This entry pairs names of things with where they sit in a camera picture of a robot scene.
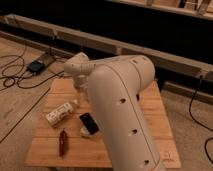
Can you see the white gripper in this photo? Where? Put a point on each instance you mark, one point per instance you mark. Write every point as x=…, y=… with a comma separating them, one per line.
x=80, y=82

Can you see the dark red snack packet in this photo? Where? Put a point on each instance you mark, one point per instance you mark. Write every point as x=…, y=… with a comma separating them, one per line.
x=62, y=143

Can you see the wooden wall rail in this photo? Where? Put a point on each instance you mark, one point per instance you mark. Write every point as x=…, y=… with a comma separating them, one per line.
x=32, y=29

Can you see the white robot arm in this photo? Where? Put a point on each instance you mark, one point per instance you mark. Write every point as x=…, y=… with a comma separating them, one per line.
x=112, y=86

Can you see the blue power adapter box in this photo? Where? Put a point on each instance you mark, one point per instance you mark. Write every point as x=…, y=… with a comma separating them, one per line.
x=35, y=67

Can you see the wooden table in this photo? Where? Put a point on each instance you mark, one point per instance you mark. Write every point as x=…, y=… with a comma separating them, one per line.
x=90, y=152

